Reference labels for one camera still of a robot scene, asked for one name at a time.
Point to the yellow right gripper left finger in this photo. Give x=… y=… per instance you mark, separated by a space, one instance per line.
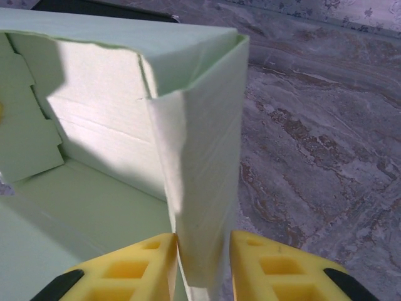
x=125 y=269

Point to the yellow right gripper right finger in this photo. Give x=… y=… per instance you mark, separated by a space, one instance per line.
x=282 y=269

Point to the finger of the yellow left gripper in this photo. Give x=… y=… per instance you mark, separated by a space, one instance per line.
x=1 y=113

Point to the pale green paper box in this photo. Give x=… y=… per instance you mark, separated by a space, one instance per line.
x=103 y=125

